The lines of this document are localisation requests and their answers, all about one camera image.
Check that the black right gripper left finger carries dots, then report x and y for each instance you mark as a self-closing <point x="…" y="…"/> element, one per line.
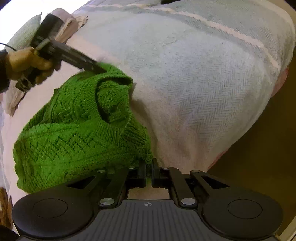
<point x="67" y="209"/>

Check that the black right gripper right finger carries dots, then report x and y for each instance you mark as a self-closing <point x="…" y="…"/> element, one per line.
<point x="230" y="211"/>

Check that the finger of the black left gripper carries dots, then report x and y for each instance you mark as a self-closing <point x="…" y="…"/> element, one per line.
<point x="76" y="58"/>

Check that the green knitted sweater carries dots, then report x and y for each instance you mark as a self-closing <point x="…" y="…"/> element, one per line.
<point x="87" y="125"/>

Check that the left hand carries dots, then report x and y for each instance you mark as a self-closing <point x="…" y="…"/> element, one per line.
<point x="16" y="63"/>

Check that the green patterned pillow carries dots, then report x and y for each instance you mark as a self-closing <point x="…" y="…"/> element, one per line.
<point x="23" y="37"/>

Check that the beige pillow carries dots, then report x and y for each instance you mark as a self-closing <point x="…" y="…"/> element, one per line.
<point x="13" y="96"/>

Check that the pale pink and blue bedspread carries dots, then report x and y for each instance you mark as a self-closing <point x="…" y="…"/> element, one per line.
<point x="203" y="71"/>

